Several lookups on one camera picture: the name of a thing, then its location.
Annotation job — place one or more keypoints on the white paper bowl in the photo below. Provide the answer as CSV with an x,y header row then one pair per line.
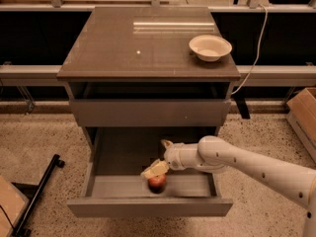
x,y
210,48

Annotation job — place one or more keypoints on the open grey middle drawer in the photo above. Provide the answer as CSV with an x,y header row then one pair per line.
x,y
113,186

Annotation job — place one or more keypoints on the red apple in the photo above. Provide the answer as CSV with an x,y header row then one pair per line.
x,y
157,184

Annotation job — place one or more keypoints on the cardboard box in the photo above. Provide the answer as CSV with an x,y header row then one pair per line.
x,y
13,202
302,118

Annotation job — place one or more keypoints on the closed grey top drawer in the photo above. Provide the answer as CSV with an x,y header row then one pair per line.
x,y
128,113

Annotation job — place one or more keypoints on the grey drawer cabinet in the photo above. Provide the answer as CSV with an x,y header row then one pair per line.
x,y
144,54

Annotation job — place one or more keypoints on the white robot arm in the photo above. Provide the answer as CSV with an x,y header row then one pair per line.
x,y
212,153

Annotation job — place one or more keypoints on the metal rail beam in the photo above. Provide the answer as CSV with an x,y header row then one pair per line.
x,y
260,76

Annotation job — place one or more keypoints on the black metal bar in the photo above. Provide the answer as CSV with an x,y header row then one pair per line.
x,y
33,193

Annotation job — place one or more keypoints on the cardboard box left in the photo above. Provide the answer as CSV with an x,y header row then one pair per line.
x,y
13,202

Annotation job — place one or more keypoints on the cardboard box right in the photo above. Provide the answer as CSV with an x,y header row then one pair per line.
x,y
302,118

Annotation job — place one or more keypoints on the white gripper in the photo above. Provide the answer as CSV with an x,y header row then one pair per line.
x,y
175,156

